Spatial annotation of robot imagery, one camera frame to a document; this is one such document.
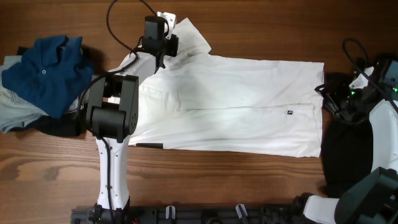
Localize light blue jeans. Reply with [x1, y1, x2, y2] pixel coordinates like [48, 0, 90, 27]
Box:
[1, 55, 93, 133]

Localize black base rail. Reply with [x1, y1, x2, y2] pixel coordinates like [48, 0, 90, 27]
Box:
[70, 203, 307, 224]

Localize white t-shirt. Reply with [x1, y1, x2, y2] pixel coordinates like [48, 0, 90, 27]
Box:
[129, 19, 324, 157]

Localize blue polo shirt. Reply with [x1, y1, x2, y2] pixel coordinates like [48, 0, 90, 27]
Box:
[1, 35, 95, 118]

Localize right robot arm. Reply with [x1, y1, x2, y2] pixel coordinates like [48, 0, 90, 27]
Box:
[293, 58, 397, 223]

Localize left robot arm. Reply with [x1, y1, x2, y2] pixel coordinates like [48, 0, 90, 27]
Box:
[84, 12, 178, 223]

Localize black garment right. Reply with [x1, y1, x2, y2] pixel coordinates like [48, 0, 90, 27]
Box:
[320, 52, 398, 198]

